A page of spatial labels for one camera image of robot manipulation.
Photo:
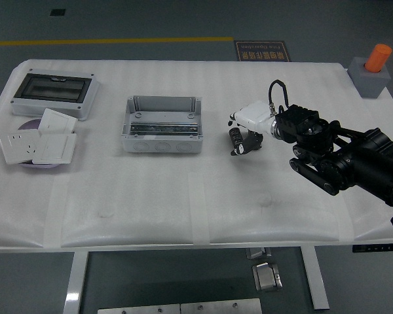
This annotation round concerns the flat metal base plate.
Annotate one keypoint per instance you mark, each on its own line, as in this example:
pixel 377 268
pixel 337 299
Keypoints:
pixel 221 307
pixel 137 309

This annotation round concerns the open grey junction box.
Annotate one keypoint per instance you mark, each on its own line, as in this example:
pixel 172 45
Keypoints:
pixel 162 145

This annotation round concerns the grey enclosure with dark lid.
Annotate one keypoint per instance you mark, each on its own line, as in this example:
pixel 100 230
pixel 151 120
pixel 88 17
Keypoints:
pixel 54 86

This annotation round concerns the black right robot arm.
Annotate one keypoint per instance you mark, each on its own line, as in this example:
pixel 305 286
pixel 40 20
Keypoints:
pixel 363 153

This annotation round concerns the hinged metal floor plate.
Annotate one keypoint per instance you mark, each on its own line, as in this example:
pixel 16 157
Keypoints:
pixel 267 277

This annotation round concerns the white table leg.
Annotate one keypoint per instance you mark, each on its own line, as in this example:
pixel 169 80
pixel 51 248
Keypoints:
pixel 75 281
pixel 316 278

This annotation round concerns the black floor vent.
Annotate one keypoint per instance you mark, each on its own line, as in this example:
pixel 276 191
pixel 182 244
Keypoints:
pixel 57 12

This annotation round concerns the purple plate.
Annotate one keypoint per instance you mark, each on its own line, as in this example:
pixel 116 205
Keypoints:
pixel 31 125

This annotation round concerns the small metal floor bracket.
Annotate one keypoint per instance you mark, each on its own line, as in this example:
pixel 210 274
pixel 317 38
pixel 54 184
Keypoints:
pixel 257 252

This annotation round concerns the white foam table mat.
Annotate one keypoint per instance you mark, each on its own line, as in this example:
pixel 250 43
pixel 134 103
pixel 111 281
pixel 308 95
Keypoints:
pixel 150 196

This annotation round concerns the metal mounting rail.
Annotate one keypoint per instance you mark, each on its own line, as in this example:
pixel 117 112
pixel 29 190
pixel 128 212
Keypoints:
pixel 157 126

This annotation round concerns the orange cylinder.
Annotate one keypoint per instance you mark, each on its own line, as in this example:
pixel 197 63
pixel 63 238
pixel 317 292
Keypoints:
pixel 378 57

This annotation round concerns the black floor sign orange text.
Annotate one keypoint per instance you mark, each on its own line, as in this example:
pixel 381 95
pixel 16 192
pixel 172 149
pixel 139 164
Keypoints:
pixel 262 50

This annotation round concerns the white wall socket panel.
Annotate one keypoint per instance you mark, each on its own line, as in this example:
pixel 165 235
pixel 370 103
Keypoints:
pixel 18 147

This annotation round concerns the white wall switch panel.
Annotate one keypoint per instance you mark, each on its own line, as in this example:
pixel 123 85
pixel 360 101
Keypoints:
pixel 54 148
pixel 57 121

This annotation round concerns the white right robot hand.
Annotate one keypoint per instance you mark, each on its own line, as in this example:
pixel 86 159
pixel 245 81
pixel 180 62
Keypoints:
pixel 255 116

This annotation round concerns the black table control panel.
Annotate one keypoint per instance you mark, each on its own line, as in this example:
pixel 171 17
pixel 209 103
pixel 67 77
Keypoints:
pixel 376 248

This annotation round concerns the grey block holder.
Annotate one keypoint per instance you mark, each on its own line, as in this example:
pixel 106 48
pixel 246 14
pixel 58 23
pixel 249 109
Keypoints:
pixel 370 83

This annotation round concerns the black cylindrical battery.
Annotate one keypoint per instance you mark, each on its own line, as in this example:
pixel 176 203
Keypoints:
pixel 234 137

